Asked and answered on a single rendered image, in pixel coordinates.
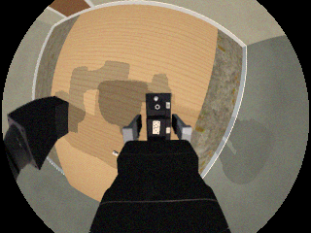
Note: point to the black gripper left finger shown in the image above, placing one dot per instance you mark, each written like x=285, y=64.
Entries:
x=131, y=131

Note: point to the white domino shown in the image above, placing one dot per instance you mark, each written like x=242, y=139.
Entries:
x=156, y=126

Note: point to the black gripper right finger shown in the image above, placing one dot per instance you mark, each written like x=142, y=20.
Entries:
x=180, y=129

